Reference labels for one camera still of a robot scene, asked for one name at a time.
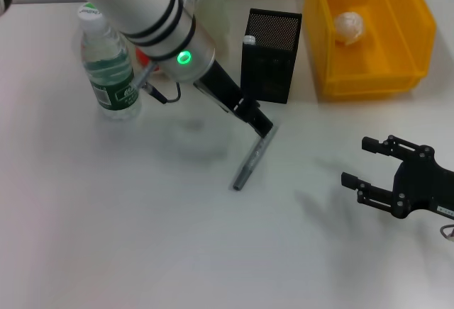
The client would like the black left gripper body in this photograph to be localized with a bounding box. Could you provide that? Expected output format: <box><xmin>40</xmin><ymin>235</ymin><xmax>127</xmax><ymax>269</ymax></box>
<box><xmin>193</xmin><ymin>60</ymin><xmax>246</xmax><ymax>116</ymax></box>

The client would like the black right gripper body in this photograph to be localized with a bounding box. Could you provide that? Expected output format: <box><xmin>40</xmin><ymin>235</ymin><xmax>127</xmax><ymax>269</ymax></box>
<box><xmin>392</xmin><ymin>145</ymin><xmax>454</xmax><ymax>221</ymax></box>

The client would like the grey pen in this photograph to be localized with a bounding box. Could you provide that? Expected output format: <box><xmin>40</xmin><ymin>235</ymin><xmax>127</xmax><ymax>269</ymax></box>
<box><xmin>232</xmin><ymin>124</ymin><xmax>280</xmax><ymax>191</ymax></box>

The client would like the red-orange fruit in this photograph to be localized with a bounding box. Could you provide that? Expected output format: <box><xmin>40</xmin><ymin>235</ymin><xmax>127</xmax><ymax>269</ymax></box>
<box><xmin>135</xmin><ymin>47</ymin><xmax>159</xmax><ymax>73</ymax></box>

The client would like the clear bottle with green label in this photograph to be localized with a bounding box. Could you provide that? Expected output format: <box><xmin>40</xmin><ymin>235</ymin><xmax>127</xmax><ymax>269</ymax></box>
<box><xmin>77</xmin><ymin>1</ymin><xmax>142</xmax><ymax>121</ymax></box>

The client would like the white paper ball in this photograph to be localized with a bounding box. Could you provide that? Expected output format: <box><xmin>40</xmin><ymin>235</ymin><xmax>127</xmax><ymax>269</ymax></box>
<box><xmin>333</xmin><ymin>11</ymin><xmax>366</xmax><ymax>45</ymax></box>

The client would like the black mesh pen holder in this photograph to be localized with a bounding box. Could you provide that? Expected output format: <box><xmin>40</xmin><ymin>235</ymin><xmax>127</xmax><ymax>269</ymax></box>
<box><xmin>239</xmin><ymin>7</ymin><xmax>303</xmax><ymax>104</ymax></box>

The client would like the pale green glass fruit bowl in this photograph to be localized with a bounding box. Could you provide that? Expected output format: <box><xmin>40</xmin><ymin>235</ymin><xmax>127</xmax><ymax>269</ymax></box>
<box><xmin>193</xmin><ymin>0</ymin><xmax>231</xmax><ymax>62</ymax></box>

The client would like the yellow plastic bin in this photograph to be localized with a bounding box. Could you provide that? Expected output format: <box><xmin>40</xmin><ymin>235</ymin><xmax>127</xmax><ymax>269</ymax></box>
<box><xmin>303</xmin><ymin>0</ymin><xmax>437</xmax><ymax>99</ymax></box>

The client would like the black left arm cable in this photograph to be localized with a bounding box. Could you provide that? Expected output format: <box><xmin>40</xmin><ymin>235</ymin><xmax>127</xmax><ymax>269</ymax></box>
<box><xmin>133</xmin><ymin>63</ymin><xmax>182</xmax><ymax>105</ymax></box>

